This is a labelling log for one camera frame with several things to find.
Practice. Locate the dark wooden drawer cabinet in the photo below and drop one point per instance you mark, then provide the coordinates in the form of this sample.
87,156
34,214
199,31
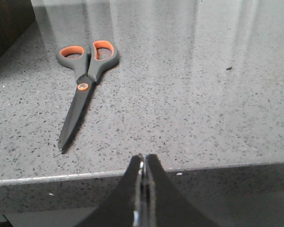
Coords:
15,18

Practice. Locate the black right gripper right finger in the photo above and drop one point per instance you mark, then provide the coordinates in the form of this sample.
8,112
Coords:
164,205

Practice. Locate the grey orange-handled scissors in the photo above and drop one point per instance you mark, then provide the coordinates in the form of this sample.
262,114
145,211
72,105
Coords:
88,66

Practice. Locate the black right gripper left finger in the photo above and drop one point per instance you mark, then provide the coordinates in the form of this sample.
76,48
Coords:
121,207

